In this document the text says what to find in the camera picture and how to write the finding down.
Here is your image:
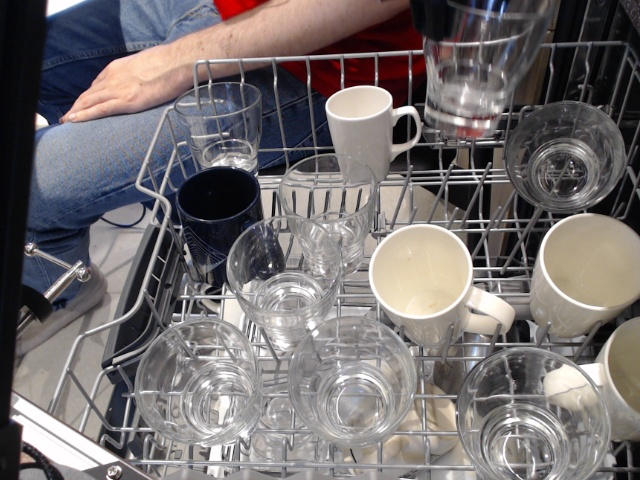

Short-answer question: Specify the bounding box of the chrome metal handle bar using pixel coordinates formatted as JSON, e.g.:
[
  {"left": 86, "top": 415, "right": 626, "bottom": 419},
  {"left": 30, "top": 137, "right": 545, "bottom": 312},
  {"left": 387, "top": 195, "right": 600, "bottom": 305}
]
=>
[{"left": 17, "top": 242, "right": 92, "bottom": 334}]

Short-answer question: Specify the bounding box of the grey wire dishwasher rack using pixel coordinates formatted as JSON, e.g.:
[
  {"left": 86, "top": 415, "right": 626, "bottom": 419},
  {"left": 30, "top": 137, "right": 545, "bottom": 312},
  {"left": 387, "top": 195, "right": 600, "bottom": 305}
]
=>
[{"left": 48, "top": 41, "right": 640, "bottom": 480}]

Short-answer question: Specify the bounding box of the person's bare forearm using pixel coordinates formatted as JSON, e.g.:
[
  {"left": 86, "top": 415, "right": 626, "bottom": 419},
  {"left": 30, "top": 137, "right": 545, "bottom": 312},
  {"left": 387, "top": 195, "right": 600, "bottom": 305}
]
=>
[{"left": 163, "top": 0, "right": 409, "bottom": 72}]

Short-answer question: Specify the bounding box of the person's bare hand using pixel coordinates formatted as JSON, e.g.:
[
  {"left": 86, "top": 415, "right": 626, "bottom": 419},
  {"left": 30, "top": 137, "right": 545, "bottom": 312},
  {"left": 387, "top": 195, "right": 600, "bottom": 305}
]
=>
[{"left": 60, "top": 45, "right": 190, "bottom": 124}]

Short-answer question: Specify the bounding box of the clear glass cup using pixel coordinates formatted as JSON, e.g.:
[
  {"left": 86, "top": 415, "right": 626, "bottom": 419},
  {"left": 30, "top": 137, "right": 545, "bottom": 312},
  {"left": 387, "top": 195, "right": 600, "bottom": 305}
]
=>
[
  {"left": 135, "top": 318, "right": 263, "bottom": 446},
  {"left": 423, "top": 1, "right": 556, "bottom": 139},
  {"left": 278, "top": 153, "right": 378, "bottom": 275},
  {"left": 504, "top": 101, "right": 626, "bottom": 213},
  {"left": 288, "top": 316, "right": 417, "bottom": 447},
  {"left": 227, "top": 215, "right": 343, "bottom": 350},
  {"left": 456, "top": 347, "right": 610, "bottom": 479}
]

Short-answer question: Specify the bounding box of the white mug far right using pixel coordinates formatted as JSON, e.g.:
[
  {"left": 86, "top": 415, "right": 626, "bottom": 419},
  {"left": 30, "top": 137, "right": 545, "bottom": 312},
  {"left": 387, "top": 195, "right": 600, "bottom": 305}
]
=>
[{"left": 543, "top": 318, "right": 639, "bottom": 441}]

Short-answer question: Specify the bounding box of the tall clear glass back left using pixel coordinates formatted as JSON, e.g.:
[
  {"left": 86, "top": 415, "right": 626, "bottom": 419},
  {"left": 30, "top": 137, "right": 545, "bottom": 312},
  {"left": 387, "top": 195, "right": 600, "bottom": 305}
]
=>
[{"left": 174, "top": 82, "right": 262, "bottom": 175}]

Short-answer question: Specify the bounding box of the grey shoe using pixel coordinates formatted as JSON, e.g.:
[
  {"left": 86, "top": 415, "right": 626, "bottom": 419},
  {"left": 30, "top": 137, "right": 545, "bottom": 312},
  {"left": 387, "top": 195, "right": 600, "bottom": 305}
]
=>
[{"left": 16, "top": 266, "right": 108, "bottom": 357}]

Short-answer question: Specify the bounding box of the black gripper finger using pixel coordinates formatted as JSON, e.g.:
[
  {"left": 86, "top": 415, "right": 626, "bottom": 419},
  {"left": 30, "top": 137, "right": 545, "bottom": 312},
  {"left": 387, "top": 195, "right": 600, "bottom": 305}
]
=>
[{"left": 410, "top": 0, "right": 453, "bottom": 40}]

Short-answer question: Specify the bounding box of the white mug back centre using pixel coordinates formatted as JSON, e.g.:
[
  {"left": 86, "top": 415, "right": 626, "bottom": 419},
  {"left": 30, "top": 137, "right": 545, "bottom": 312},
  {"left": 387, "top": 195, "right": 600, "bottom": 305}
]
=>
[{"left": 325, "top": 85, "right": 422, "bottom": 182}]

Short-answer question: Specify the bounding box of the white mug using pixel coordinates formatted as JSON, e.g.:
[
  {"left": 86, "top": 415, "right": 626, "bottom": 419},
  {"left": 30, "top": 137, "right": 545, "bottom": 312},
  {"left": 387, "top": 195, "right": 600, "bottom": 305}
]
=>
[
  {"left": 530, "top": 213, "right": 639, "bottom": 338},
  {"left": 369, "top": 224, "right": 515, "bottom": 352},
  {"left": 543, "top": 318, "right": 639, "bottom": 441},
  {"left": 325, "top": 85, "right": 422, "bottom": 182}
]

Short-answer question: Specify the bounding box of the white cloth under rack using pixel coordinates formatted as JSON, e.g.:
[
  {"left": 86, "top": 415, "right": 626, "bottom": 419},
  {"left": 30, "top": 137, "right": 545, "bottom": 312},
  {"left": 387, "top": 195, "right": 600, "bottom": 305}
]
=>
[{"left": 343, "top": 384, "right": 460, "bottom": 466}]

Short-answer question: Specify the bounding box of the dark navy mug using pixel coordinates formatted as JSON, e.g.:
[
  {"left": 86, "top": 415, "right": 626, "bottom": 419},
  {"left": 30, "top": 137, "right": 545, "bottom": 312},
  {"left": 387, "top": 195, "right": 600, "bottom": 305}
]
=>
[{"left": 176, "top": 166, "right": 263, "bottom": 293}]

